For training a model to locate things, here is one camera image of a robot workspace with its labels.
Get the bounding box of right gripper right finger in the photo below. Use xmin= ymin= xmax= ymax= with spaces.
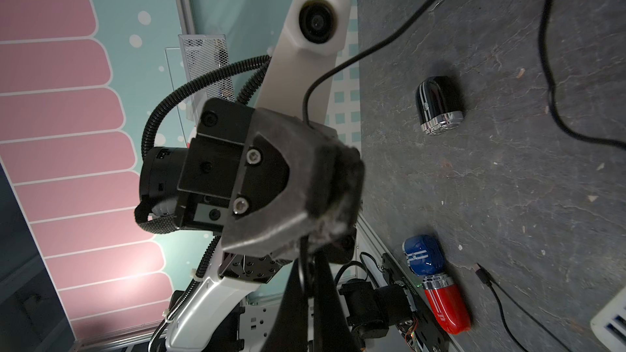
xmin=313 ymin=251 xmax=360 ymax=352

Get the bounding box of red blue electric shaver case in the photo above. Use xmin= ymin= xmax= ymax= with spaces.
xmin=402 ymin=235 xmax=471 ymax=335

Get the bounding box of long black usb cable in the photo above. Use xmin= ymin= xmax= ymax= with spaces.
xmin=475 ymin=262 xmax=573 ymax=352

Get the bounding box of black shaver charging cable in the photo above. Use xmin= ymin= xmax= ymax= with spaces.
xmin=302 ymin=0 xmax=626 ymax=150

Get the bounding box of black silver electric shaver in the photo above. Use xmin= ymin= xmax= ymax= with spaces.
xmin=416 ymin=76 xmax=465 ymax=135

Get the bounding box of white wire wall basket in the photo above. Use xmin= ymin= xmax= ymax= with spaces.
xmin=179 ymin=34 xmax=235 ymax=109

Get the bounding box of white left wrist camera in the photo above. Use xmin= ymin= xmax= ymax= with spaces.
xmin=255 ymin=0 xmax=351 ymax=118

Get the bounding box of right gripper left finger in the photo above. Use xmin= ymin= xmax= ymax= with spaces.
xmin=262 ymin=259 xmax=310 ymax=352

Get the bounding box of white power strip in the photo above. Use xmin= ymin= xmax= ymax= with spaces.
xmin=590 ymin=288 xmax=626 ymax=352

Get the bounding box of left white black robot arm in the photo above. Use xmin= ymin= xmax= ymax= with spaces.
xmin=135 ymin=55 xmax=365 ymax=351

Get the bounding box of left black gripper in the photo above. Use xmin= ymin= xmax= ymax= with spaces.
xmin=178 ymin=98 xmax=365 ymax=284

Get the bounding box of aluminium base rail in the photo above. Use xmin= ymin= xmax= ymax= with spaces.
xmin=334 ymin=216 xmax=461 ymax=351

